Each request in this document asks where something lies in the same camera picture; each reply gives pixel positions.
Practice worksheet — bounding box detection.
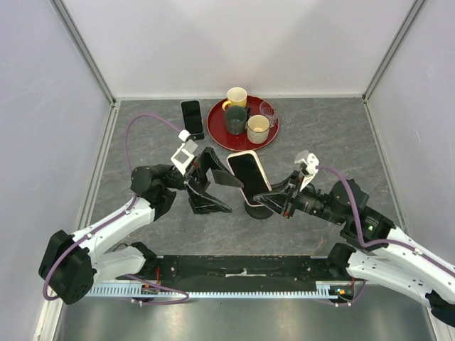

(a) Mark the cream faceted cup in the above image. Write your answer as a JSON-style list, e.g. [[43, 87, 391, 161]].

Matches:
[[247, 115, 270, 144]]

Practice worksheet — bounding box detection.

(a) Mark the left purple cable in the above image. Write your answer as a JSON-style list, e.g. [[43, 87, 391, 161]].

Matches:
[[42, 112, 191, 306]]

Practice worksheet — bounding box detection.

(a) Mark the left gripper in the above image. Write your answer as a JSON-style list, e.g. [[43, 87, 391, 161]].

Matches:
[[161, 146, 244, 214]]

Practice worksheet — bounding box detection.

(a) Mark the right aluminium frame post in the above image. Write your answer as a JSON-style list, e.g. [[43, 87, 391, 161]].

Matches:
[[362, 0, 427, 104]]

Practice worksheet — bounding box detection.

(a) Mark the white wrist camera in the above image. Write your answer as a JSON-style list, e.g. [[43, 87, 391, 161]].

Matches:
[[171, 129, 198, 175], [294, 150, 319, 192]]

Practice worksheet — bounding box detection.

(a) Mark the dark green mug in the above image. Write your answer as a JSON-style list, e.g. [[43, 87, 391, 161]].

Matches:
[[225, 106, 247, 136]]

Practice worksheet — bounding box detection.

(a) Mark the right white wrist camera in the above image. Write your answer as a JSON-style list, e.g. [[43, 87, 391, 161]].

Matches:
[[294, 150, 319, 192]]

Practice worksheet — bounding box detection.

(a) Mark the clear drinking glass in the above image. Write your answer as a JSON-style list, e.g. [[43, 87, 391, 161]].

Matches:
[[259, 101, 278, 128]]

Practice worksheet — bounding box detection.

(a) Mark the purple cable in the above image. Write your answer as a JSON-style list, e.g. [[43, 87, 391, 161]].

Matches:
[[316, 165, 455, 276], [42, 112, 191, 306]]

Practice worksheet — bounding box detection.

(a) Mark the pink case smartphone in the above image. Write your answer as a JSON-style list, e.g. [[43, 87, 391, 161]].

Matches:
[[227, 150, 272, 207]]

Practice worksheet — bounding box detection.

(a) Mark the yellow mug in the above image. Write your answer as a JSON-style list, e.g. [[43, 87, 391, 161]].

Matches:
[[222, 87, 247, 111]]

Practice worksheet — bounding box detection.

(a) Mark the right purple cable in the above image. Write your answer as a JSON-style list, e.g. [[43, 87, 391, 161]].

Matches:
[[316, 165, 455, 276]]

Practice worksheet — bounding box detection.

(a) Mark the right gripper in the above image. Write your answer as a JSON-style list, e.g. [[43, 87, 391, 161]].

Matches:
[[253, 170, 346, 224]]

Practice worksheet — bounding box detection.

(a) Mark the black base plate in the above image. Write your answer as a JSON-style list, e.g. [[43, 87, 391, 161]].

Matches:
[[138, 255, 352, 293]]

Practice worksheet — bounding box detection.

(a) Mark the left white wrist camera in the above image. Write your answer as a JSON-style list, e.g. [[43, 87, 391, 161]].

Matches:
[[171, 129, 198, 175]]

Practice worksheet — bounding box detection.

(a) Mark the left aluminium frame post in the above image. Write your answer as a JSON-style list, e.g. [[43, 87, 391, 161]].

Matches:
[[50, 0, 116, 106]]

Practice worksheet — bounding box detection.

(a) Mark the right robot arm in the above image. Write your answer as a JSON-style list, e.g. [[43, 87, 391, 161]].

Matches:
[[254, 168, 454, 326]]

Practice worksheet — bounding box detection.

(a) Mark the black round suction base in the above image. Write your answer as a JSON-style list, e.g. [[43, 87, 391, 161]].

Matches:
[[244, 202, 274, 220]]

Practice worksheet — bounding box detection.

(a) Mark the grey slotted cable duct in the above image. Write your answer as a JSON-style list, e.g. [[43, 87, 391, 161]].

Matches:
[[86, 281, 338, 299]]

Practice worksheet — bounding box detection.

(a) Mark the aluminium frame post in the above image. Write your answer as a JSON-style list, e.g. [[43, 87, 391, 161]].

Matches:
[[362, 0, 427, 104], [50, 0, 116, 106]]

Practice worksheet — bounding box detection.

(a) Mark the red round tray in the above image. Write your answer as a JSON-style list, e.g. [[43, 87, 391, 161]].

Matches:
[[206, 99, 280, 152]]

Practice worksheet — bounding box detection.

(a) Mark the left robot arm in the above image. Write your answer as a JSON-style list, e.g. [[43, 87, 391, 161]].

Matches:
[[38, 146, 243, 305]]

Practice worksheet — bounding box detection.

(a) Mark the white case smartphone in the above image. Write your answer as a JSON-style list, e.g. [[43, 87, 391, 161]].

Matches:
[[181, 100, 203, 135]]

